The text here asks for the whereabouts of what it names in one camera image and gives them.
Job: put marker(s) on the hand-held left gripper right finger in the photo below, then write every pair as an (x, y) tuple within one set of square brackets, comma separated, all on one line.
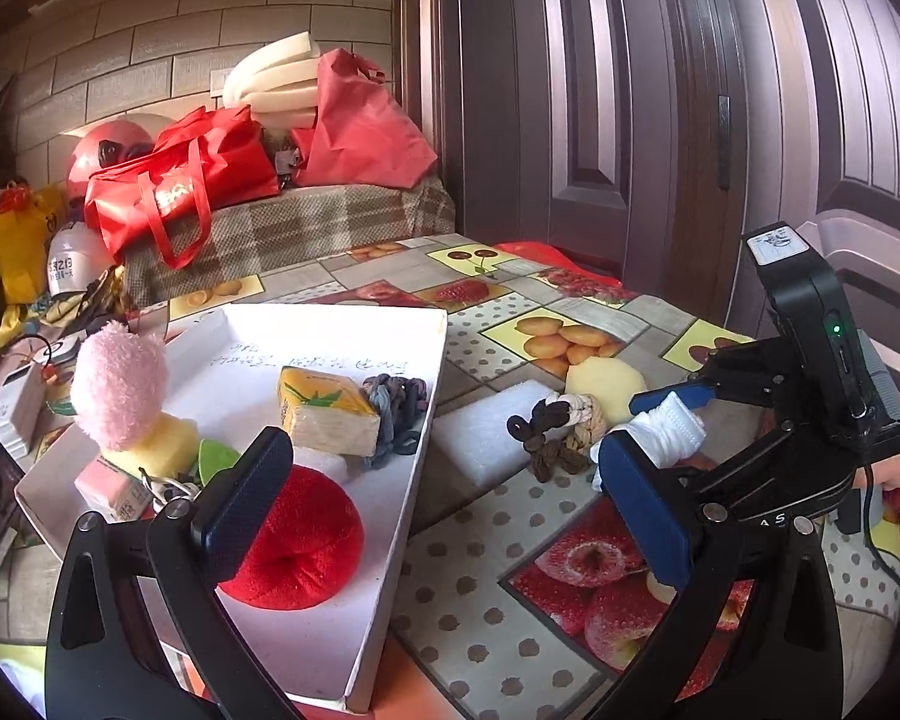
[(645, 510)]

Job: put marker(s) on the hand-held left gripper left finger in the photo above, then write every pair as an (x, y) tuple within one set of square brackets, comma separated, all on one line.
[(247, 499)]

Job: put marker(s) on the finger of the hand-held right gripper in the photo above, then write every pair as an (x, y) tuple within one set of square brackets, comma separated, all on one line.
[(682, 394), (765, 465)]

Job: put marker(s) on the white sock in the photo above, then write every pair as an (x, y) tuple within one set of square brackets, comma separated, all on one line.
[(667, 427)]

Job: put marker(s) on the red plush cushion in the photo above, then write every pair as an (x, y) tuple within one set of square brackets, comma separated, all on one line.
[(307, 540)]

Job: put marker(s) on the yellow tissue pack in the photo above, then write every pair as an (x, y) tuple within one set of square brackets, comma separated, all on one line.
[(322, 412)]

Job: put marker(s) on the pink tissue pack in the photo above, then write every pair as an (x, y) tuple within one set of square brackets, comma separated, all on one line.
[(112, 487)]

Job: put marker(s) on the white cardboard box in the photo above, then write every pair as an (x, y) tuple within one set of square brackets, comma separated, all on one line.
[(232, 360)]

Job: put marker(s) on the blue-grey braided scrunchie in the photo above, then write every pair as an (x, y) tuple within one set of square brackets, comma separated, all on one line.
[(397, 412)]

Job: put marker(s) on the white foam block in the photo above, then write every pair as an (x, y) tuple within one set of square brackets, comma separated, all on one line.
[(480, 427)]

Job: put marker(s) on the green leaf shaped item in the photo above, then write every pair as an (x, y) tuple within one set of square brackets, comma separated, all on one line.
[(217, 459)]

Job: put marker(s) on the yellow sponge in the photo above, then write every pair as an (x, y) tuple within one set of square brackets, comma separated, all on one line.
[(607, 386), (157, 446)]

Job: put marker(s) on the grey plastic bin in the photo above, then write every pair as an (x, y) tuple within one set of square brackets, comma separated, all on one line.
[(877, 277)]

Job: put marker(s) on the brown patterned scrunchie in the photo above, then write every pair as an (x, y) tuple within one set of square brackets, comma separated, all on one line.
[(562, 427)]

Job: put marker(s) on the red plastic bag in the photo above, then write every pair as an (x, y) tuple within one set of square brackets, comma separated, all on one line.
[(360, 127), (570, 270)]

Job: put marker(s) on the pink fluffy plush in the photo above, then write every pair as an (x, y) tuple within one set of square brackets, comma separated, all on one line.
[(120, 382)]

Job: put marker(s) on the fruit print tablecloth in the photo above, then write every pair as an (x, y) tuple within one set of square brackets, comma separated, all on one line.
[(480, 615)]

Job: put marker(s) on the small white carton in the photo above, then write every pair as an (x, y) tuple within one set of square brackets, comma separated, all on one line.
[(15, 409)]

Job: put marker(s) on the plaid cloth cover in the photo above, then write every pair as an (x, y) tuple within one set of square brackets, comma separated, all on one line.
[(307, 229)]

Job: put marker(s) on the white helmet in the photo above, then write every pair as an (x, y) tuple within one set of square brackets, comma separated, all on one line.
[(75, 259)]

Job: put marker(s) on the dark wooden door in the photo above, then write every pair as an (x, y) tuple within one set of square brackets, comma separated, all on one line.
[(607, 90)]

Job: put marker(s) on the bright red tote bag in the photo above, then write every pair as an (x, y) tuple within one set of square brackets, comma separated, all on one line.
[(172, 180)]

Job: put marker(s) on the yellow shopping bag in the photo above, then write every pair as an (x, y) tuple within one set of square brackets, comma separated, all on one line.
[(22, 240)]

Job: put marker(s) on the red helmet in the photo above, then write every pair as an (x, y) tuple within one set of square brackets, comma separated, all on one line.
[(101, 157)]

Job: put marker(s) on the cream foam roll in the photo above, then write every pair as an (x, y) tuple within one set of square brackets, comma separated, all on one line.
[(270, 79)]

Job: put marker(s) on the wall switch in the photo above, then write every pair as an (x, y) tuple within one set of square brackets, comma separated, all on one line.
[(219, 82)]

